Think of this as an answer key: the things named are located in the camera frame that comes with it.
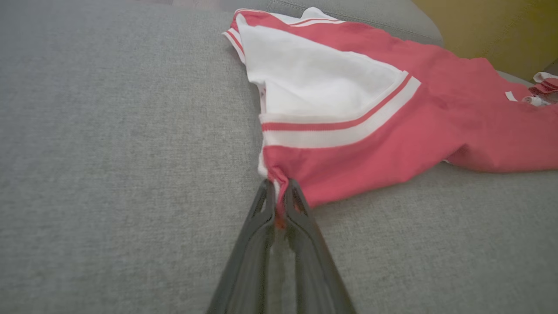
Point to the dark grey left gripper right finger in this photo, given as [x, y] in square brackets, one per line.
[309, 261]

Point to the red shorts with white trim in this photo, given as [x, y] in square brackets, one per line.
[547, 85]

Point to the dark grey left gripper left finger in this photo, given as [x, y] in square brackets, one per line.
[248, 261]

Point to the wide yellow sofa backrest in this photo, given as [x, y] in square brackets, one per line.
[488, 26]

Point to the red and white shirt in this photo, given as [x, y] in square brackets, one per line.
[370, 148]

